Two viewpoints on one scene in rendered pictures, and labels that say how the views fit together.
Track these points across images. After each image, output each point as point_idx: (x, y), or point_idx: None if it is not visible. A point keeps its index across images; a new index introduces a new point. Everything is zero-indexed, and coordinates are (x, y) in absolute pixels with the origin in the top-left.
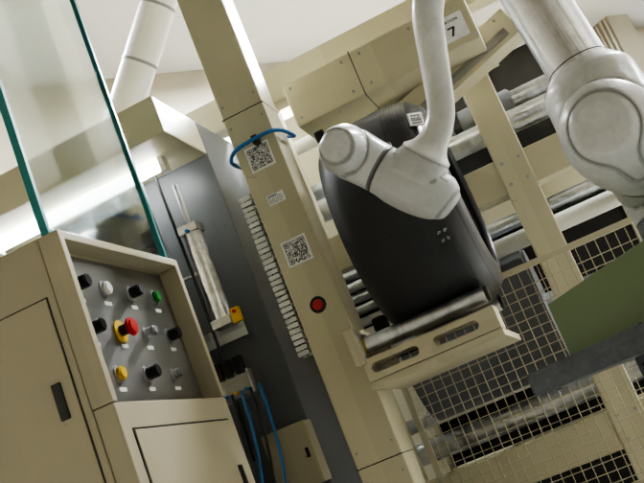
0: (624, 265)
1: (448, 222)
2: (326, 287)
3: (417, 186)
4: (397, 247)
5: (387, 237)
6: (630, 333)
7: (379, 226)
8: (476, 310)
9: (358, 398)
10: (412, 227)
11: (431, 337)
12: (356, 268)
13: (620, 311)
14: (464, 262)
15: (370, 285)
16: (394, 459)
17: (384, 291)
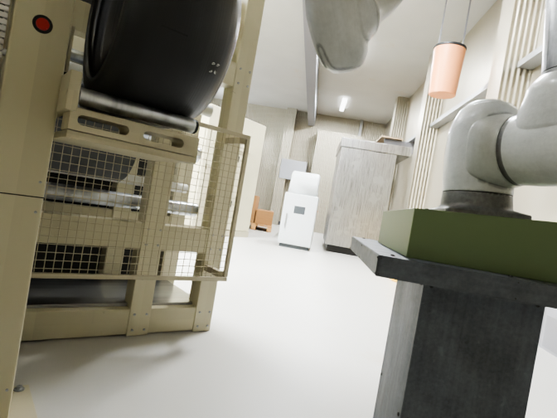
0: (513, 226)
1: (223, 63)
2: (60, 17)
3: (359, 32)
4: (178, 46)
5: (179, 31)
6: (519, 284)
7: (180, 18)
8: (157, 127)
9: (31, 129)
10: (201, 42)
11: (144, 129)
12: (126, 30)
13: (482, 254)
14: (205, 96)
15: (128, 53)
16: (31, 199)
17: (136, 68)
